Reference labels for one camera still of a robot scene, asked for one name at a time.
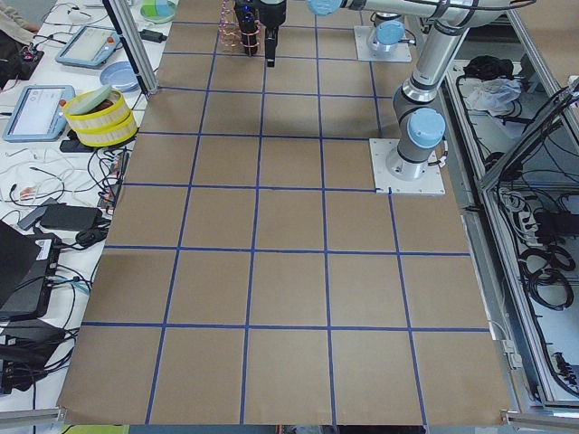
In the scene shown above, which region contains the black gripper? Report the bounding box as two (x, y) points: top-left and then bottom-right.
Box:
(234, 0), (257, 21)
(256, 0), (287, 57)

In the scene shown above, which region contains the dark wine bottle carried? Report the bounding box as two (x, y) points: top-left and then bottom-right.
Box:
(264, 29), (278, 68)

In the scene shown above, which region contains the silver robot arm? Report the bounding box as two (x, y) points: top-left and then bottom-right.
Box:
(307, 1), (509, 181)
(234, 1), (405, 55)

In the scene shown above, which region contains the dark wine bottle left slot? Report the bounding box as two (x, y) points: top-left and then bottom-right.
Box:
(238, 14), (259, 56)

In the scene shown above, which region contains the green bowl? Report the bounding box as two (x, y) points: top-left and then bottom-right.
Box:
(139, 0), (177, 24)

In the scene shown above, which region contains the black power adapter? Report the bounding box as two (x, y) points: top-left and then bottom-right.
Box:
(139, 29), (167, 43)

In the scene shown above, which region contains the blue plate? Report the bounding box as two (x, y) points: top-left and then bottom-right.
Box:
(100, 61), (139, 92)

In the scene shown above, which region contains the blue teach pendant far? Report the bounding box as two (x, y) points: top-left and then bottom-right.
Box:
(55, 25), (120, 69)

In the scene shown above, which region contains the blue teach pendant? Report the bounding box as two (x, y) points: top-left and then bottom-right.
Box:
(55, 25), (120, 69)
(3, 85), (76, 143)

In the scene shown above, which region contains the yellow bamboo steamer stack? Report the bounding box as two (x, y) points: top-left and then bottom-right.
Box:
(62, 88), (138, 147)

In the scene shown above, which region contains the pale green lid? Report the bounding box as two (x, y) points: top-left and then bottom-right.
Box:
(63, 85), (112, 116)

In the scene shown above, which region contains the white cloth bundle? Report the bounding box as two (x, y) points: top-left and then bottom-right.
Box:
(465, 78), (522, 116)

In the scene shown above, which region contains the blue teach pendant near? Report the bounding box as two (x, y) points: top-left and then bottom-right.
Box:
(3, 85), (76, 143)

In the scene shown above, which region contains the black power brick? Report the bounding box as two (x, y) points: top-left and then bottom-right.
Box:
(40, 203), (102, 231)

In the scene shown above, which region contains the black laptop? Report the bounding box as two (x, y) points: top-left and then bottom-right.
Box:
(1, 222), (61, 321)

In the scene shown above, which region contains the copper wire wine basket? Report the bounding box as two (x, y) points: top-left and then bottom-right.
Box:
(218, 0), (240, 53)

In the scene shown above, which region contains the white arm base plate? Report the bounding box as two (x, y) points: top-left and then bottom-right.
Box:
(354, 21), (412, 63)
(369, 138), (445, 196)

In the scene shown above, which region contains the aluminium frame post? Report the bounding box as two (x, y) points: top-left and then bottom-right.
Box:
(103, 0), (158, 98)

